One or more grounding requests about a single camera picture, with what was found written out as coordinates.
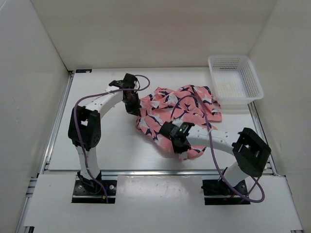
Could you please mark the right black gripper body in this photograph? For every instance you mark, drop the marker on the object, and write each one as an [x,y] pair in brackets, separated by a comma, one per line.
[178,149]

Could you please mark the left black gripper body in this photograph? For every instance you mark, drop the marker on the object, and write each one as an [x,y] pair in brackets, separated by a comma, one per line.
[132,104]

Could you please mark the pink shark print shorts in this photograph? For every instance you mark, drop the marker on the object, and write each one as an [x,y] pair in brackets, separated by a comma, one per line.
[189,103]

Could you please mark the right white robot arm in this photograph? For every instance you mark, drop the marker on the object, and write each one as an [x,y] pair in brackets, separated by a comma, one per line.
[249,150]

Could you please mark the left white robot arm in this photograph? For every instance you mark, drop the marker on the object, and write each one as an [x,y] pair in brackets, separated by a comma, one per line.
[85,126]

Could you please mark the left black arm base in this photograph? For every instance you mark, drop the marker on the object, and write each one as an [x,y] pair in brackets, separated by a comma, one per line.
[88,191]

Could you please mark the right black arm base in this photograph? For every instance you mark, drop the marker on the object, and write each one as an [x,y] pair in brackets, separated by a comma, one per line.
[217,192]

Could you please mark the white plastic mesh basket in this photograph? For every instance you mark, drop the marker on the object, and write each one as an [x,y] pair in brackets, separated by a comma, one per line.
[234,81]

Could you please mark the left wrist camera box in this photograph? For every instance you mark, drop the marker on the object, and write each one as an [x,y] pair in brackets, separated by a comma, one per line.
[130,81]

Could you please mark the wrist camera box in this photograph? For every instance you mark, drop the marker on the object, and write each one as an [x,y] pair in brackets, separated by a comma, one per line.
[130,81]
[168,129]

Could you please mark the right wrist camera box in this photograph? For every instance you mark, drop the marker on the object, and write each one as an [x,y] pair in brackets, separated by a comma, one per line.
[168,129]

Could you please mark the front aluminium frame rail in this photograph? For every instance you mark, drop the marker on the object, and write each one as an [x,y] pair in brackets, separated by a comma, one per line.
[159,172]

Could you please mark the left aluminium frame rail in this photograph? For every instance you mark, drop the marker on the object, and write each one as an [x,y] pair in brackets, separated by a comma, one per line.
[46,157]

